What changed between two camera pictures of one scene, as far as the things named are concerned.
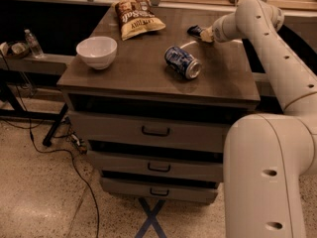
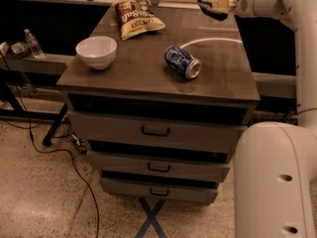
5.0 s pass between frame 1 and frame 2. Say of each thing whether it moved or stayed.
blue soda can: stayed
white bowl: stayed
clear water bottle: stayed
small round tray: stayed
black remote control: moved
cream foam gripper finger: moved
